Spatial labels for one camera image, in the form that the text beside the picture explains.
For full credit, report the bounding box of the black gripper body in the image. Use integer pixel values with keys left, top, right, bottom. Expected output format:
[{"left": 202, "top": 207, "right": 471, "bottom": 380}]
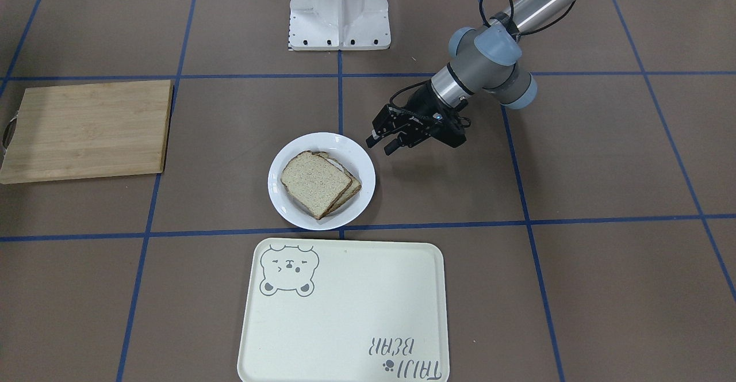
[{"left": 397, "top": 82, "right": 458, "bottom": 136}]

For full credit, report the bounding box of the white round plate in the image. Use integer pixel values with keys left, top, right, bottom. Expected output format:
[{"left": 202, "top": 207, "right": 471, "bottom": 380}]
[{"left": 267, "top": 132, "right": 378, "bottom": 231}]

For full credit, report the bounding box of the white bread slice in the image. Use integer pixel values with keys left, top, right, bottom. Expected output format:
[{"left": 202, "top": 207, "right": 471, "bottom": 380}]
[{"left": 279, "top": 150, "right": 320, "bottom": 220}]

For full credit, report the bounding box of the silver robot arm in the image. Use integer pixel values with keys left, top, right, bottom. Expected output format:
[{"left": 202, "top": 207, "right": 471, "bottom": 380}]
[{"left": 366, "top": 0, "right": 577, "bottom": 155}]

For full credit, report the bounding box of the toast with fried egg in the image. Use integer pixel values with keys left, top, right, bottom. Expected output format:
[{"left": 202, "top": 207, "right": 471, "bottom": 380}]
[{"left": 310, "top": 151, "right": 361, "bottom": 220}]

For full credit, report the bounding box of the cream plastic tray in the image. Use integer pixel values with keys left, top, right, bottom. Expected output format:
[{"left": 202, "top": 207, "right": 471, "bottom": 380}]
[{"left": 236, "top": 238, "right": 450, "bottom": 381}]

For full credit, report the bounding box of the wooden cutting board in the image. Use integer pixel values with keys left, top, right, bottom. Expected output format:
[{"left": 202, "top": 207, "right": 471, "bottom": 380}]
[{"left": 1, "top": 80, "right": 174, "bottom": 185}]

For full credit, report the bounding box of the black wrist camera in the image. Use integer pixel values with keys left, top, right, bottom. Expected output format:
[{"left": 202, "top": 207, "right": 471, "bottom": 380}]
[{"left": 431, "top": 114, "right": 468, "bottom": 148}]

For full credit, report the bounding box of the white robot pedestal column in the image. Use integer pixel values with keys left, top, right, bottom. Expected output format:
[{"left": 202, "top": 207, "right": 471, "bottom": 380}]
[{"left": 287, "top": 0, "right": 392, "bottom": 51}]

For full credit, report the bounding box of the metal cutting board handle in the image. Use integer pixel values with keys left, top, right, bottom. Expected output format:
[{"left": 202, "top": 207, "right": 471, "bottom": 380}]
[{"left": 2, "top": 112, "right": 18, "bottom": 155}]

